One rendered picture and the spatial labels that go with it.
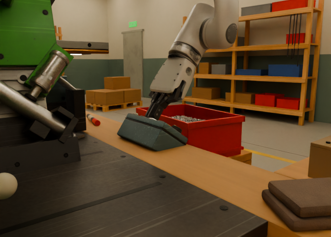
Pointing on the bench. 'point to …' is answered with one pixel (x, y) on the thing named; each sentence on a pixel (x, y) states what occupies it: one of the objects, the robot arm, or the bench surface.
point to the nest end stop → (66, 130)
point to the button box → (150, 133)
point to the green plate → (26, 28)
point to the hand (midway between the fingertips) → (153, 112)
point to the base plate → (117, 201)
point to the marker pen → (93, 119)
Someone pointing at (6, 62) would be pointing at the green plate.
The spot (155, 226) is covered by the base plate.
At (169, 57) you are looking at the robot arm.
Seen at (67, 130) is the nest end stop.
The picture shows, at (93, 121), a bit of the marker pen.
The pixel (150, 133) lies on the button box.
